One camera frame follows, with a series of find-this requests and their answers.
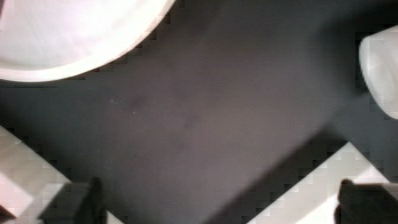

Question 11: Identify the white fence left rail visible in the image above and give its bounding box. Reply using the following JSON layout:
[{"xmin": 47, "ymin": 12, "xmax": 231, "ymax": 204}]
[{"xmin": 0, "ymin": 126, "xmax": 125, "ymax": 224}]

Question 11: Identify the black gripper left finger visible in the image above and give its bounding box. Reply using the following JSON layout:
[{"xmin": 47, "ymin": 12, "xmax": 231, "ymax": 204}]
[{"xmin": 40, "ymin": 178, "xmax": 107, "ymax": 224}]

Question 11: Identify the white round table top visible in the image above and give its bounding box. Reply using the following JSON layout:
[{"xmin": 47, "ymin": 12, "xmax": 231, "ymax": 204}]
[{"xmin": 0, "ymin": 0, "xmax": 176, "ymax": 82}]

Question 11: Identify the white fence front rail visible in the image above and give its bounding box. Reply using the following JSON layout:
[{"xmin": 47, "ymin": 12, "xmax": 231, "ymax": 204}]
[{"xmin": 247, "ymin": 143, "xmax": 391, "ymax": 224}]

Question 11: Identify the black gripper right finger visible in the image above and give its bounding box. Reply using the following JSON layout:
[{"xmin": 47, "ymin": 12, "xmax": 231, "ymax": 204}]
[{"xmin": 334, "ymin": 179, "xmax": 398, "ymax": 224}]

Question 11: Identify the white fence rail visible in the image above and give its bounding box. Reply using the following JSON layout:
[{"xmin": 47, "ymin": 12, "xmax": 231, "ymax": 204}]
[
  {"xmin": 247, "ymin": 143, "xmax": 391, "ymax": 224},
  {"xmin": 0, "ymin": 126, "xmax": 125, "ymax": 224}
]

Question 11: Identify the white cylindrical table leg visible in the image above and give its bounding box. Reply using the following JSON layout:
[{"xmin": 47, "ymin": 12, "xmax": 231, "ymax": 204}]
[{"xmin": 359, "ymin": 26, "xmax": 398, "ymax": 120}]

